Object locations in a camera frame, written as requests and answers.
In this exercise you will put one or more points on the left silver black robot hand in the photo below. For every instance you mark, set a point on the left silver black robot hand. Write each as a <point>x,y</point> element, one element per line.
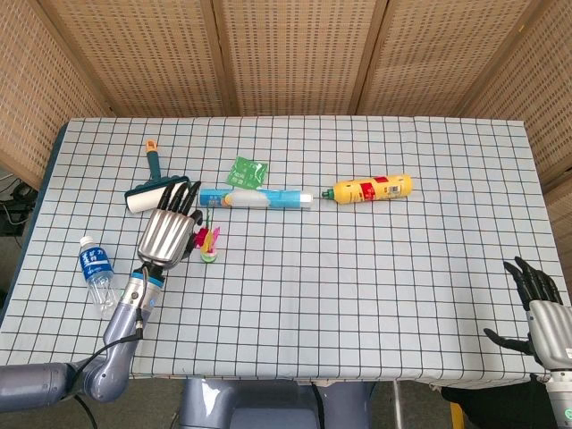
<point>166,232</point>

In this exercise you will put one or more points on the colourful feather shuttlecock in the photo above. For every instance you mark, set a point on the colourful feather shuttlecock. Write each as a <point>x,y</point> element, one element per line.
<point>209,241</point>

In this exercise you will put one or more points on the clear plastic water bottle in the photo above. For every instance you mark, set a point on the clear plastic water bottle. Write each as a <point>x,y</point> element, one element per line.
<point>97,277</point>

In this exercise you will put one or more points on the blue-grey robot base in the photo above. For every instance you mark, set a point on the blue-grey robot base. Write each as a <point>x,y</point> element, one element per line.
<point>277,404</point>

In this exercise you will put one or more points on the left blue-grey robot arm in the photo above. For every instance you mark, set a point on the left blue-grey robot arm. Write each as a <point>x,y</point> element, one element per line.
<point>107,344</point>

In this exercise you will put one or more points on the checkered white tablecloth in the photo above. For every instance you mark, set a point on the checkered white tablecloth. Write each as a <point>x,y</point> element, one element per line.
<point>313,290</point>

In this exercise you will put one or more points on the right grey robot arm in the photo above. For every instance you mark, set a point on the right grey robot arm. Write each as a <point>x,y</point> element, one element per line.
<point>564,397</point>

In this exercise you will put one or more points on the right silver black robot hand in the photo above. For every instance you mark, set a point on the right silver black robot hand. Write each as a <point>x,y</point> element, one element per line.
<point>547,326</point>

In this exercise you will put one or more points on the green snack packet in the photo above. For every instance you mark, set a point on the green snack packet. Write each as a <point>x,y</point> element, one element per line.
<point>246,174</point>

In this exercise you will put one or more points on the woven bamboo folding screen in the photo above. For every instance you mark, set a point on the woven bamboo folding screen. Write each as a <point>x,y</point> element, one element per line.
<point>295,53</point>

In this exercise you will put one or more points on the blue white plastic wrap roll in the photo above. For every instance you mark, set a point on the blue white plastic wrap roll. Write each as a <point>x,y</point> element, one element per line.
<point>254,198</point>

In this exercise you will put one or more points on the yellow red sauce bottle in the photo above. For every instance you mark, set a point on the yellow red sauce bottle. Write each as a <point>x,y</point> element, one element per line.
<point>371,188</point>

